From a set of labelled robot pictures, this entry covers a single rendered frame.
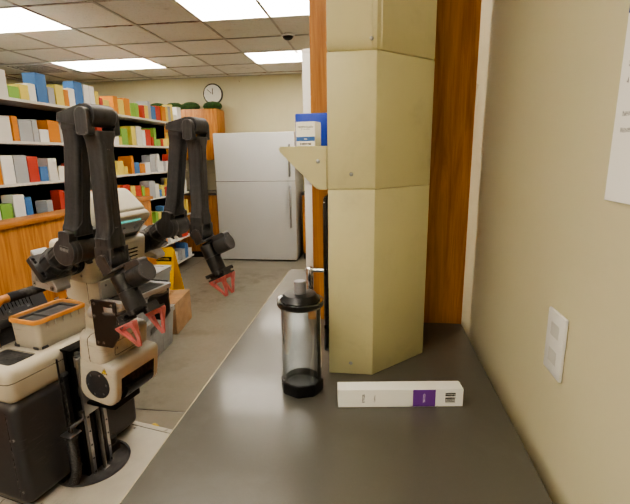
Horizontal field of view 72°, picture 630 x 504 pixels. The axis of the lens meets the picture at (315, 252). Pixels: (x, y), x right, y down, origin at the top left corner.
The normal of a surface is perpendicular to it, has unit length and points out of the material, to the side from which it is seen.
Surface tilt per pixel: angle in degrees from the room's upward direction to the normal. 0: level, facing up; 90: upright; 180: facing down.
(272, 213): 90
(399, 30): 90
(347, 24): 90
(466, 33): 90
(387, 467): 0
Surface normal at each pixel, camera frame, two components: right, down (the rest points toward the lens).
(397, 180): 0.61, 0.17
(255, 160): -0.13, 0.22
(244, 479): -0.01, -0.97
